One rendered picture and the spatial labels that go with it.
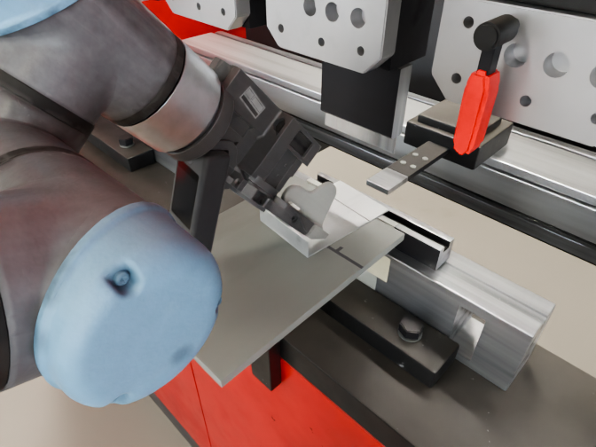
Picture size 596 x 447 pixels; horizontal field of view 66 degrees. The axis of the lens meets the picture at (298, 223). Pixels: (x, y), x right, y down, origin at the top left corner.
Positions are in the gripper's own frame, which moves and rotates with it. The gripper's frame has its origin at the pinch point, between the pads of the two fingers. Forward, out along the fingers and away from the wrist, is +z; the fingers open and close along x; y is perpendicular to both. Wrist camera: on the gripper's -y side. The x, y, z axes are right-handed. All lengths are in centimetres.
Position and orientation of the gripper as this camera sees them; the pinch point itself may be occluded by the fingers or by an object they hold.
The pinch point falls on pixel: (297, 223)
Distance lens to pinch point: 51.4
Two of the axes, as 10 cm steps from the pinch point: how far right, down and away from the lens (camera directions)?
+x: -6.4, -4.7, 6.0
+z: 4.9, 3.5, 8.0
